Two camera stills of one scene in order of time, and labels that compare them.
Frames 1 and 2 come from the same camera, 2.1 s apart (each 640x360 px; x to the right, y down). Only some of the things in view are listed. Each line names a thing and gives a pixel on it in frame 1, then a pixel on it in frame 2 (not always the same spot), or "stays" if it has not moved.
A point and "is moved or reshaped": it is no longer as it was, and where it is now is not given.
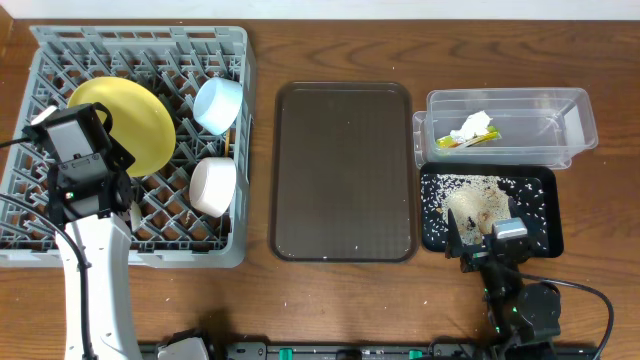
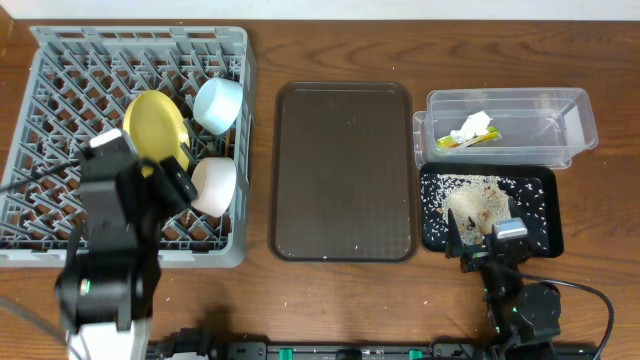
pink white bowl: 212,185 stays
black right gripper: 455,245 stays
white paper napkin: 473,125 stays
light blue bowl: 217,104 stays
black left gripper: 122,157 → 145,176
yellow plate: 140,123 is moved or reshaped
